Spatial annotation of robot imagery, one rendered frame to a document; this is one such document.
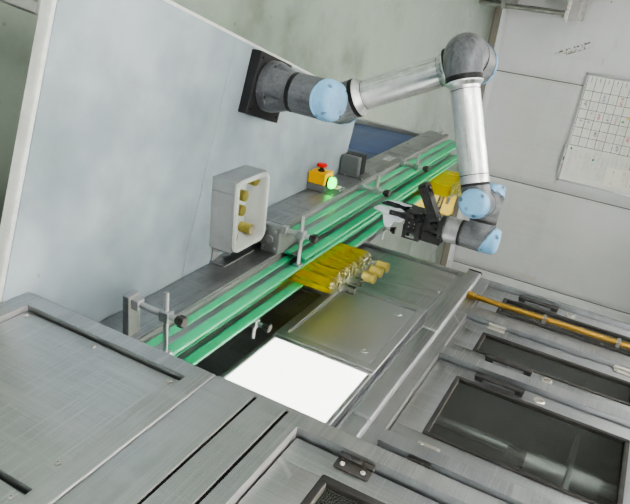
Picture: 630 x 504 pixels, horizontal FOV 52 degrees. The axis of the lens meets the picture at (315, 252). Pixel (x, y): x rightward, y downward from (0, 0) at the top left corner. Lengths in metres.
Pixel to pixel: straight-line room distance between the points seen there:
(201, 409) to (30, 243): 0.55
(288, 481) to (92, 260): 0.79
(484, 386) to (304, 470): 1.06
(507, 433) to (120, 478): 1.16
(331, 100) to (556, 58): 6.00
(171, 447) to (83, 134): 0.73
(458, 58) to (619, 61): 5.98
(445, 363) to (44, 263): 1.22
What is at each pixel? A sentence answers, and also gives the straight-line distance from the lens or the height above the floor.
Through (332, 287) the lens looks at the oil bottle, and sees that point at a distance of 2.04.
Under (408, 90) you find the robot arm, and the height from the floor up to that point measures 1.18.
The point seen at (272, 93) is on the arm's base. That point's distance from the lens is 1.91.
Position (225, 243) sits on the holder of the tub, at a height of 0.81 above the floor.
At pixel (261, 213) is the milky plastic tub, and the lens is 2.02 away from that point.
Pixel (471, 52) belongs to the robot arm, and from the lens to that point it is 1.74.
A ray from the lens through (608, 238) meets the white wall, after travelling 8.01.
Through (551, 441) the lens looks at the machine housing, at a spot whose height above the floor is 1.82.
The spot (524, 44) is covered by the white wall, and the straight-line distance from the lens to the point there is 7.78.
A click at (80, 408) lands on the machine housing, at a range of 1.16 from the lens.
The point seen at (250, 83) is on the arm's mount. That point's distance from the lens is 1.92.
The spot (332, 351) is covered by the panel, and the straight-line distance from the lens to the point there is 1.94.
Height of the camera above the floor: 1.79
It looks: 23 degrees down
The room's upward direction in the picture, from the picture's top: 108 degrees clockwise
